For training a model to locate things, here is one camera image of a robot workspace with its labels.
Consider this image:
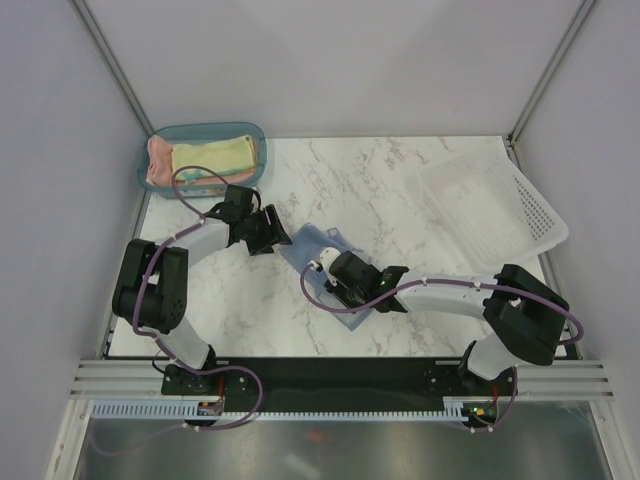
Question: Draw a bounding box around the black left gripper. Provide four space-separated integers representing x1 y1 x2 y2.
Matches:
240 205 291 257

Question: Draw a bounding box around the blue towel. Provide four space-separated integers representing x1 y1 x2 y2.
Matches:
281 224 371 309

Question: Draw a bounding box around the yellow green towel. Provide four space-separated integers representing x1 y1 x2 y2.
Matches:
171 135 258 185

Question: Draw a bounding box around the pink towel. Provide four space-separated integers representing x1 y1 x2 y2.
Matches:
146 135 259 187

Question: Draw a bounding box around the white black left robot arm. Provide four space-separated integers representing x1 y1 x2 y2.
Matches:
112 185 292 394

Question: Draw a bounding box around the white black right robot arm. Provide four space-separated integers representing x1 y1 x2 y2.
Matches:
318 247 569 394

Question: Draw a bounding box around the teal transparent plastic bin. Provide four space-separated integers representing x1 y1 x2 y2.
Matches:
137 122 268 198

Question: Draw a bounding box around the white perforated plastic basket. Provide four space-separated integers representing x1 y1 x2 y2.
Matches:
406 148 569 273

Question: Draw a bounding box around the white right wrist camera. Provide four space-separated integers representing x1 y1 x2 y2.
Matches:
309 247 342 282

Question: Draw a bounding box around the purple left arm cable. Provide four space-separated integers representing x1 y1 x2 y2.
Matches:
89 165 266 456

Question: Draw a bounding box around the white slotted cable duct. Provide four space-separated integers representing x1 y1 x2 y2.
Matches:
89 397 494 422

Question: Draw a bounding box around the aluminium frame rail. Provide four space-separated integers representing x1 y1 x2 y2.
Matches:
71 357 613 401

